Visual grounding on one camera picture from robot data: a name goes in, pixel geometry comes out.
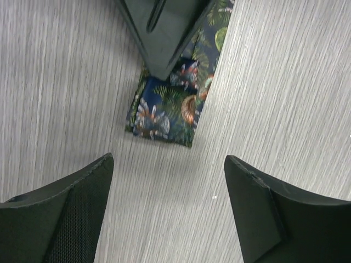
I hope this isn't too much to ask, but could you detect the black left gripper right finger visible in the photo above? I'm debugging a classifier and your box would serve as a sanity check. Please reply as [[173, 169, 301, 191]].
[[224, 156, 350, 262]]

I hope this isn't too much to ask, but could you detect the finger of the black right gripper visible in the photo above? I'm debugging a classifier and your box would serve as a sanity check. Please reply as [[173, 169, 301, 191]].
[[116, 0, 214, 80]]

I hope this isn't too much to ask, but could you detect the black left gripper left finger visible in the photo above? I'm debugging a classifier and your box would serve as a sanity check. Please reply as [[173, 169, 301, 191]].
[[1, 153, 114, 262]]

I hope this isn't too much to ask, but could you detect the dark floral patterned tie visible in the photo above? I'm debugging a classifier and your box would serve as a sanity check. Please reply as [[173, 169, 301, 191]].
[[125, 1, 234, 147]]

